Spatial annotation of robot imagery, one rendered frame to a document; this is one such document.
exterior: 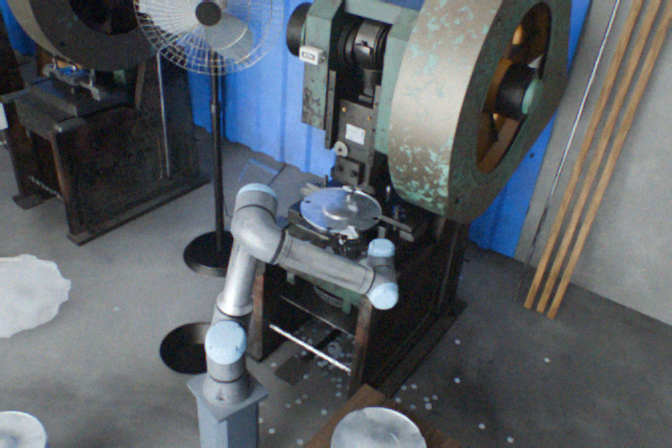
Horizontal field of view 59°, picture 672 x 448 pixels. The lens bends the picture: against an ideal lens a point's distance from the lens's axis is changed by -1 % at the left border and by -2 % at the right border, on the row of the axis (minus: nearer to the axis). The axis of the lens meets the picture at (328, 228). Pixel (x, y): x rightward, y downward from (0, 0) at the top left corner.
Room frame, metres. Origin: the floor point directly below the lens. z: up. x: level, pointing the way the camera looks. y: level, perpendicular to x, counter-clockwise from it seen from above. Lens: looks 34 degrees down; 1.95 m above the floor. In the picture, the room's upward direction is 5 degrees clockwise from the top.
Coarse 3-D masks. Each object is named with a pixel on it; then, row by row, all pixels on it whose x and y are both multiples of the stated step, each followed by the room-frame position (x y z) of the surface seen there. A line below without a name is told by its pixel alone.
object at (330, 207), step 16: (320, 192) 1.94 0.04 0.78; (336, 192) 1.95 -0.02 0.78; (304, 208) 1.82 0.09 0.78; (320, 208) 1.83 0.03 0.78; (336, 208) 1.83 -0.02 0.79; (352, 208) 1.84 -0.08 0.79; (368, 208) 1.85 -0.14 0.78; (320, 224) 1.73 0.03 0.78; (336, 224) 1.73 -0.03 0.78; (352, 224) 1.74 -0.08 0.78; (368, 224) 1.75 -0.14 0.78
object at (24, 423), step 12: (0, 420) 1.17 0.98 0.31; (12, 420) 1.17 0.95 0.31; (24, 420) 1.18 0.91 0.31; (36, 420) 1.18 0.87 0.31; (0, 432) 1.13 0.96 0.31; (12, 432) 1.13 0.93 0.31; (24, 432) 1.13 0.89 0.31; (36, 432) 1.14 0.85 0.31; (0, 444) 1.08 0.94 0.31; (12, 444) 1.08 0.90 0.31; (24, 444) 1.09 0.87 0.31; (36, 444) 1.10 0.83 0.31
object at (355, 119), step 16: (352, 96) 1.93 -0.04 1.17; (368, 96) 1.90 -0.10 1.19; (352, 112) 1.87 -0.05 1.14; (368, 112) 1.84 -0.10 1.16; (352, 128) 1.87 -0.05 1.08; (368, 128) 1.84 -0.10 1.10; (336, 144) 1.89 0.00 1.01; (352, 144) 1.87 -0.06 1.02; (336, 160) 1.89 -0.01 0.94; (352, 160) 1.85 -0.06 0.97; (384, 160) 1.90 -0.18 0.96; (336, 176) 1.86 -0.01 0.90; (352, 176) 1.81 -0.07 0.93; (368, 176) 1.83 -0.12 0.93
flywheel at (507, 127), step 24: (528, 24) 1.90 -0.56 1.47; (528, 48) 1.95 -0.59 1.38; (504, 72) 1.66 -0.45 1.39; (528, 72) 1.64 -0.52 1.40; (504, 96) 1.62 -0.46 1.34; (528, 96) 1.61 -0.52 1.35; (480, 120) 1.70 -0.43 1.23; (504, 120) 1.89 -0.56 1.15; (480, 144) 1.74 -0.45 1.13; (504, 144) 1.84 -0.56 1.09; (480, 168) 1.74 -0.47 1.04
